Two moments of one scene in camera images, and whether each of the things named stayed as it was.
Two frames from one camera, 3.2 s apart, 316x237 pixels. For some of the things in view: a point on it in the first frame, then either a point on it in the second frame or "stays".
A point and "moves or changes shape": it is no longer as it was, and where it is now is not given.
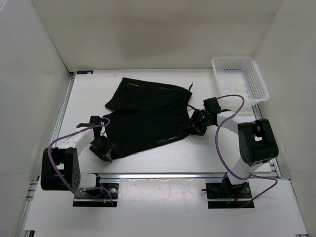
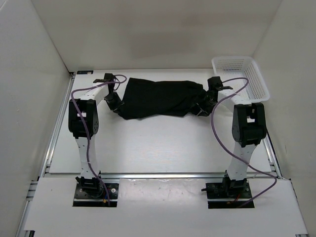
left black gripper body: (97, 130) → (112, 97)
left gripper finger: (100, 154) → (113, 104)
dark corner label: (85, 72) stays
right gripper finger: (200, 130) → (208, 111)
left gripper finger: (106, 146) → (117, 99)
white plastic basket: (240, 76) stays
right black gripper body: (205, 117) → (208, 101)
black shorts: (142, 114) moves or changes shape
